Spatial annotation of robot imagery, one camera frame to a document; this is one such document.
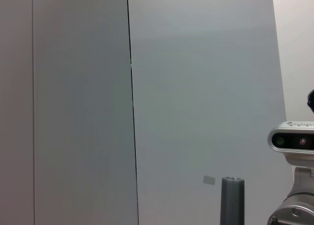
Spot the grey marker pen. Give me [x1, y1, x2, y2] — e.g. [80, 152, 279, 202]
[220, 176, 246, 225]

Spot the small grey wall sticker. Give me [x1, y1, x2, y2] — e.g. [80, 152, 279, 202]
[203, 175, 217, 186]

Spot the black silver wrist camera housing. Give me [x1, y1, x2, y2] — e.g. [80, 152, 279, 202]
[267, 121, 314, 195]

